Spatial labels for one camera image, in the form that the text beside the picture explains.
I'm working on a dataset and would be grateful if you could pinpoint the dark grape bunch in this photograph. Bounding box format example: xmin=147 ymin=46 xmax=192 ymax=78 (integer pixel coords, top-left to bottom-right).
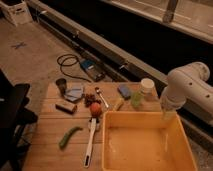
xmin=84 ymin=94 xmax=101 ymax=107

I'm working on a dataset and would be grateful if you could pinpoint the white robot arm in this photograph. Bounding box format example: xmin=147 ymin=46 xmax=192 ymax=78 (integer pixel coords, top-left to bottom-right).
xmin=160 ymin=62 xmax=213 ymax=120

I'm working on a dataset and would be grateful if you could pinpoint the white paper cup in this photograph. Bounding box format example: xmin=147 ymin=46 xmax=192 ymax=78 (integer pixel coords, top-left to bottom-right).
xmin=140 ymin=78 xmax=155 ymax=97

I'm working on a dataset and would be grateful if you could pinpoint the green plastic cup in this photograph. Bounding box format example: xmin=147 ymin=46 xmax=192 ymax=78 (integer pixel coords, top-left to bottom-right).
xmin=131 ymin=92 xmax=142 ymax=108

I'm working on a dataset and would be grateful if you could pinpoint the dark metal cup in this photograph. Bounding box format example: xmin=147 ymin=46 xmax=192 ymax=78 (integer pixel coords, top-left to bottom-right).
xmin=56 ymin=78 xmax=67 ymax=95

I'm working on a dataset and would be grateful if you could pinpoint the yellow plastic bin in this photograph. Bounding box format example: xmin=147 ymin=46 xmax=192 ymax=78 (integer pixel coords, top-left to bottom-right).
xmin=102 ymin=111 xmax=198 ymax=171

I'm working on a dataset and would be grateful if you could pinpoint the blue sponge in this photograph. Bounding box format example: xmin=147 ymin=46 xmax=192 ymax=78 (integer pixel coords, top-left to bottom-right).
xmin=118 ymin=84 xmax=131 ymax=100

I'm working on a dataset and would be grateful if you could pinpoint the yellow banana piece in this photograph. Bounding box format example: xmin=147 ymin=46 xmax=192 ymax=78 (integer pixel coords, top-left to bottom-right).
xmin=113 ymin=98 xmax=124 ymax=111

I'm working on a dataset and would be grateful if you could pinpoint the red apple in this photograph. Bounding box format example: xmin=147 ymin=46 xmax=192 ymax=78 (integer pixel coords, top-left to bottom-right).
xmin=90 ymin=103 xmax=102 ymax=117

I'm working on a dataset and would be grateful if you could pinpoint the metal spoon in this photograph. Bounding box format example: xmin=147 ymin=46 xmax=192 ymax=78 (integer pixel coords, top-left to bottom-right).
xmin=95 ymin=87 xmax=109 ymax=109

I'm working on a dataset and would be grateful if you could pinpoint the blue power box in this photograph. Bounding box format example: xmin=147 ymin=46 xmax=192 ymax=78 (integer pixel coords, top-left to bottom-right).
xmin=80 ymin=59 xmax=105 ymax=82

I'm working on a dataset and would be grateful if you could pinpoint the brown rectangular block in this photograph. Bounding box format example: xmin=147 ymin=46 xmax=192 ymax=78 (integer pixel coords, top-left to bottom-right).
xmin=55 ymin=101 xmax=77 ymax=114

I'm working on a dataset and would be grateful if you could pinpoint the green chili pepper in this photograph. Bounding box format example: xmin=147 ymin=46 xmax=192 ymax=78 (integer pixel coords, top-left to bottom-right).
xmin=59 ymin=126 xmax=82 ymax=149

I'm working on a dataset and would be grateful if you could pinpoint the black chair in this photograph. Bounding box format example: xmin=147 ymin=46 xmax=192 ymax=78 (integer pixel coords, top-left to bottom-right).
xmin=0 ymin=69 xmax=38 ymax=171

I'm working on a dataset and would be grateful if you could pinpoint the white storage box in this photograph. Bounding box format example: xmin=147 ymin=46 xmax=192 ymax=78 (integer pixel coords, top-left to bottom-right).
xmin=0 ymin=0 xmax=32 ymax=26

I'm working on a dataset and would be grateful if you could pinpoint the black cable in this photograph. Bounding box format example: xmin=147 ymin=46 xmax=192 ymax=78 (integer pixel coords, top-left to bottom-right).
xmin=56 ymin=53 xmax=93 ymax=83

